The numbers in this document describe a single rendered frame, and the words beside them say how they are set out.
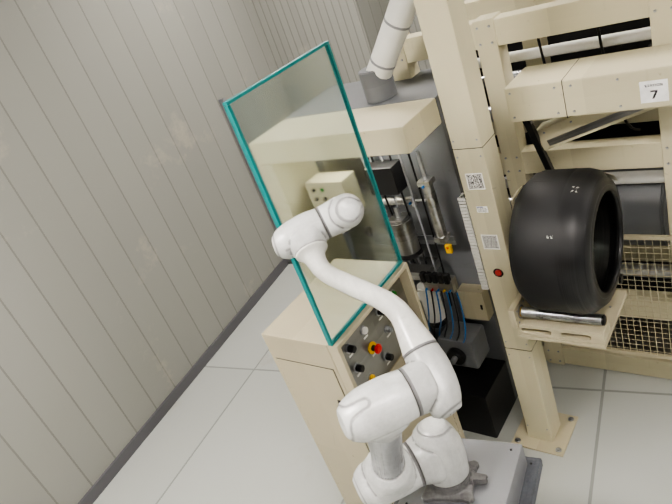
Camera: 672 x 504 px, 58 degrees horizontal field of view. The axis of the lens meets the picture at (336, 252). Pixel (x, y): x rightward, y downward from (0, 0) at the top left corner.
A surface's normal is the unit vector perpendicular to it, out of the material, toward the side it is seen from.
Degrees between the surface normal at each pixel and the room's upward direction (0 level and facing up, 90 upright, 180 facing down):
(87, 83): 90
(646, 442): 0
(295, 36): 90
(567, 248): 63
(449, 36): 90
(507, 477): 5
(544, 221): 43
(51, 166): 90
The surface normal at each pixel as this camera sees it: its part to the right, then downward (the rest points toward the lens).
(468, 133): -0.54, 0.55
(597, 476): -0.33, -0.83
